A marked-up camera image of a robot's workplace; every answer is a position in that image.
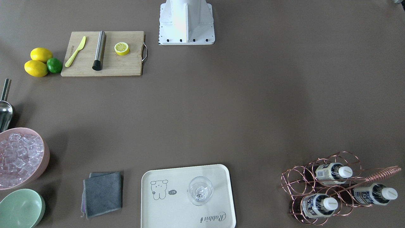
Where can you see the copper wire bottle basket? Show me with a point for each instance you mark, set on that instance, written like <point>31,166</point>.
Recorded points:
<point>300,181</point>

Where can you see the tea bottle taken out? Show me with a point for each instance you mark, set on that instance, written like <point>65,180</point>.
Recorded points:
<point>313,206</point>

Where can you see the clear wine glass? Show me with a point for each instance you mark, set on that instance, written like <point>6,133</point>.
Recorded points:
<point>200,190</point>

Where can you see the bamboo cutting board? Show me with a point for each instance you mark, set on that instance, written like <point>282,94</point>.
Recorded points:
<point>112,64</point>

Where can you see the cream rabbit tray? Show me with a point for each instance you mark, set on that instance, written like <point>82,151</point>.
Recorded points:
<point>165,202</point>

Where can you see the half lemon slice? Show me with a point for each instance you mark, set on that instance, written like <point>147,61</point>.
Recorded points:
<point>121,48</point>

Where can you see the steel muddler black tip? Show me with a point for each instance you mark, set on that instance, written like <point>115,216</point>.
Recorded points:
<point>98,59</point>

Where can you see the grey folded cloth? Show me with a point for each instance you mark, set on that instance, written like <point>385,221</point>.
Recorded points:
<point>102,193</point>

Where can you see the yellow plastic knife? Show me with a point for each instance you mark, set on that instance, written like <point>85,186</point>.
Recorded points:
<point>73,56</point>

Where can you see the green lime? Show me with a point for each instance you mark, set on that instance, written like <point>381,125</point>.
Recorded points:
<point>54,65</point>

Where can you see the yellow lemon upper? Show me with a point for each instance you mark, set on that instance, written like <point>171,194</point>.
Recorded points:
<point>41,54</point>

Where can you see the yellow lemon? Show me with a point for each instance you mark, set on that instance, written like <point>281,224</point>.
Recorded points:
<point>36,68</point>
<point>41,54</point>

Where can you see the yellow lemon lower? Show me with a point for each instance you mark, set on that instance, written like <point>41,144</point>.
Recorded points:
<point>36,68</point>

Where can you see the pink bowl with ice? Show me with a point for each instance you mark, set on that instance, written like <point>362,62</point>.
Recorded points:
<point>24,157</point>

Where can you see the steel ice scoop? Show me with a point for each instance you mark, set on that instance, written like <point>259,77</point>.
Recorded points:
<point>6,109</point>

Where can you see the green bowl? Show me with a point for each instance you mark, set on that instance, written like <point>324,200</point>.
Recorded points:
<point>23,208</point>

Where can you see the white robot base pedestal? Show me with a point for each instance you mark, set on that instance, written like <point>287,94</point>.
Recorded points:
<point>186,22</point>

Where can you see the tea bottle near pedestal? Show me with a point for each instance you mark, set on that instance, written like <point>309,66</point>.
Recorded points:
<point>333,174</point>

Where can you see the tea bottle by handle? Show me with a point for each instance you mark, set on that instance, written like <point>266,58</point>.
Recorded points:
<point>374,194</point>

